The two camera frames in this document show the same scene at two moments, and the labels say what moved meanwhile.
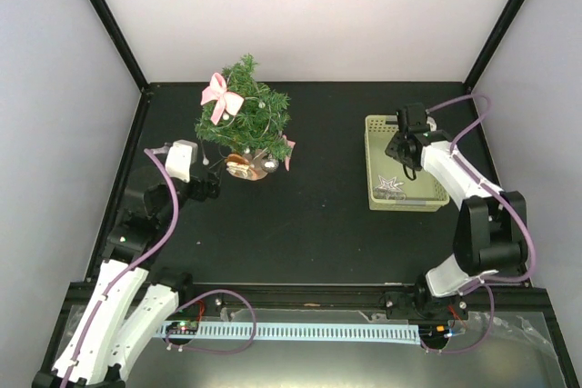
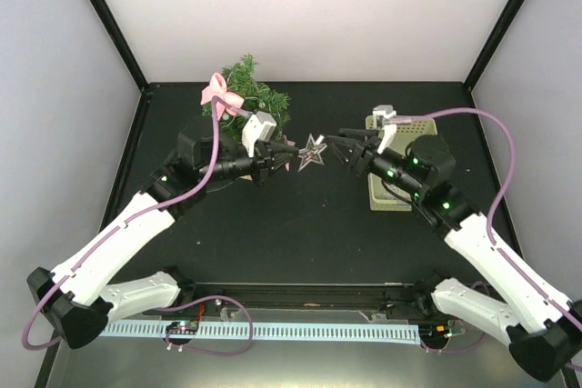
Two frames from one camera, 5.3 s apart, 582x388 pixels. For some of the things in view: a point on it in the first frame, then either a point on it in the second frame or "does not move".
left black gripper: x=213 y=189 -> x=265 y=160
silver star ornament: x=388 y=190 -> x=313 y=152
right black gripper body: x=396 y=151 -> x=364 y=165
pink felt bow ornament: x=230 y=102 does not move
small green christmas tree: x=261 y=122 does not move
